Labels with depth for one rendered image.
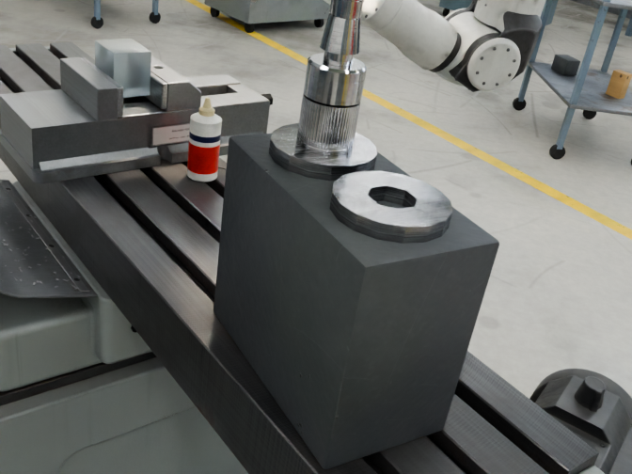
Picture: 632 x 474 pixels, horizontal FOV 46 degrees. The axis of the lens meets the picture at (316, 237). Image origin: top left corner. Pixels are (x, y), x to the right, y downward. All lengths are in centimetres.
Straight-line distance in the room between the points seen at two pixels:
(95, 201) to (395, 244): 50
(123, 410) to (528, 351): 171
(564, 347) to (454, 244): 209
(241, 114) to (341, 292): 60
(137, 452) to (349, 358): 63
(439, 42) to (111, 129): 45
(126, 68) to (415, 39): 38
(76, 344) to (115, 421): 14
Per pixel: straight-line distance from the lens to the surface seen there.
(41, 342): 92
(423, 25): 105
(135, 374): 101
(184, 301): 75
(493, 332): 256
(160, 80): 101
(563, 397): 134
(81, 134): 98
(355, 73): 58
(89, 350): 96
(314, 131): 59
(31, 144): 96
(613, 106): 425
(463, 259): 53
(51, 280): 90
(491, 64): 107
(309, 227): 53
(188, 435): 115
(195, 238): 86
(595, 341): 270
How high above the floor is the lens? 139
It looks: 29 degrees down
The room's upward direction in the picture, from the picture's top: 9 degrees clockwise
